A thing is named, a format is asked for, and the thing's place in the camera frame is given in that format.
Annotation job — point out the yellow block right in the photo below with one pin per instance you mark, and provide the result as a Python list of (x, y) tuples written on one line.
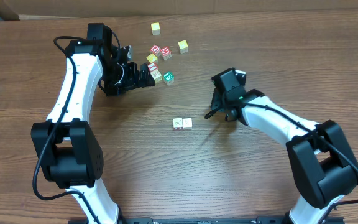
[(183, 46)]

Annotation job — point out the plain cream block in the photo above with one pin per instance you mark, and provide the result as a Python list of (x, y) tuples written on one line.
[(187, 123)]

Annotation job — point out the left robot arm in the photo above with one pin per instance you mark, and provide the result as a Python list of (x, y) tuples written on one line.
[(70, 159)]

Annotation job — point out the red M letter block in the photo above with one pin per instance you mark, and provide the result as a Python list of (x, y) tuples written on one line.
[(166, 53)]

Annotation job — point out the yellow block left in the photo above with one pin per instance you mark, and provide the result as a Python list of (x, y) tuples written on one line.
[(152, 58)]

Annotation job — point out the red I letter block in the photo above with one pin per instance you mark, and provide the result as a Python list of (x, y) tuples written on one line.
[(152, 67)]

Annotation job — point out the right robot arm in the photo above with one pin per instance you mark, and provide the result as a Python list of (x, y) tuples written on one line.
[(324, 167)]

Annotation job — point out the yellow block far top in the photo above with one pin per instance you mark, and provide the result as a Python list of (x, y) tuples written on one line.
[(155, 27)]

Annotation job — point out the green F letter block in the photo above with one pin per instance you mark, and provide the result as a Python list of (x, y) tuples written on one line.
[(168, 78)]

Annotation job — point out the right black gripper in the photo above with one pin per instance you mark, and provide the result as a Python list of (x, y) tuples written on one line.
[(215, 101)]

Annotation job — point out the red C letter block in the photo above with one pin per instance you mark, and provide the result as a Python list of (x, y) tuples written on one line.
[(156, 50)]

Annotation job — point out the cream block red X side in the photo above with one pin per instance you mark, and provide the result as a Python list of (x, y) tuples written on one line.
[(177, 123)]

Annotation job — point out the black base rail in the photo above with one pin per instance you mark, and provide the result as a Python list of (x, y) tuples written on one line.
[(207, 221)]

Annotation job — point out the cream picture block yellow side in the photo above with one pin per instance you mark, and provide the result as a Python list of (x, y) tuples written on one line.
[(156, 75)]

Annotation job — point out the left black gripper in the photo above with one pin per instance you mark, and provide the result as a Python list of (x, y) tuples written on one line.
[(134, 78)]

